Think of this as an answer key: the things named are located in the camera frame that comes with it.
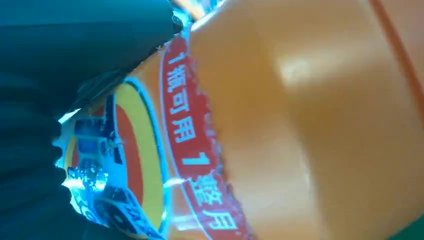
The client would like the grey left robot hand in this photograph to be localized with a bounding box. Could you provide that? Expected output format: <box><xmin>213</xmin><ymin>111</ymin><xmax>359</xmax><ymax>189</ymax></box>
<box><xmin>0</xmin><ymin>0</ymin><xmax>184</xmax><ymax>116</ymax></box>

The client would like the orange drink bottle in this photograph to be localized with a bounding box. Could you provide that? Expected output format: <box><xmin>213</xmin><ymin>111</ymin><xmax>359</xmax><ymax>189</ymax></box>
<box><xmin>52</xmin><ymin>0</ymin><xmax>424</xmax><ymax>240</ymax></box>

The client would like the green table mat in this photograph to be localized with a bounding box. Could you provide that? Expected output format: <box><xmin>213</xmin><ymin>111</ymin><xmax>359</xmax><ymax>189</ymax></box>
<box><xmin>392</xmin><ymin>213</ymin><xmax>424</xmax><ymax>240</ymax></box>

